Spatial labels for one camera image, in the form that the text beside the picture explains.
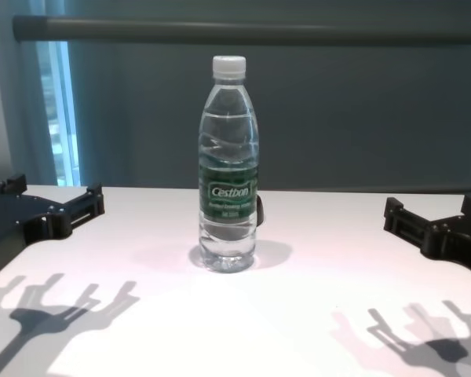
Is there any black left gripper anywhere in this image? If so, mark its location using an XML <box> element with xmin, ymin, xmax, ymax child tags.
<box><xmin>0</xmin><ymin>173</ymin><xmax>104</xmax><ymax>259</ymax></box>

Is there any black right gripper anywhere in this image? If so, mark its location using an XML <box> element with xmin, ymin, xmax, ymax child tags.
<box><xmin>383</xmin><ymin>192</ymin><xmax>471</xmax><ymax>284</ymax></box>

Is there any clear water bottle green label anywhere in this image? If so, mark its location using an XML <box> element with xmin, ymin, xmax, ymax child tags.
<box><xmin>198</xmin><ymin>55</ymin><xmax>260</xmax><ymax>273</ymax></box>

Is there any black round button green top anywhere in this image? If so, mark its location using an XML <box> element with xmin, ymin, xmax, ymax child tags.
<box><xmin>254</xmin><ymin>195</ymin><xmax>266</xmax><ymax>228</ymax></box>

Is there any grey horizontal rail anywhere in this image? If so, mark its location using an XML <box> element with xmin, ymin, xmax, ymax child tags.
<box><xmin>12</xmin><ymin>14</ymin><xmax>471</xmax><ymax>48</ymax></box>

